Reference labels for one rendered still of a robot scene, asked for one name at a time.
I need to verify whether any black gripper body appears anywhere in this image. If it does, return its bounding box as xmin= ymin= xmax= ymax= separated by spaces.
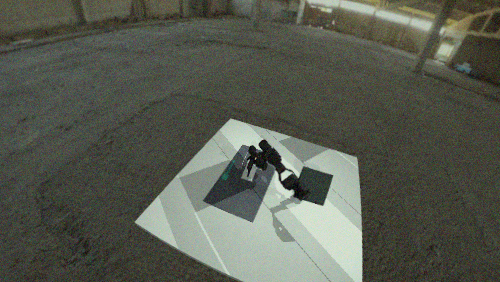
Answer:
xmin=248 ymin=145 xmax=268 ymax=171

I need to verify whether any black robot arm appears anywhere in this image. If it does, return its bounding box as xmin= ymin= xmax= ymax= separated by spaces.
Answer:
xmin=254 ymin=140 xmax=311 ymax=201

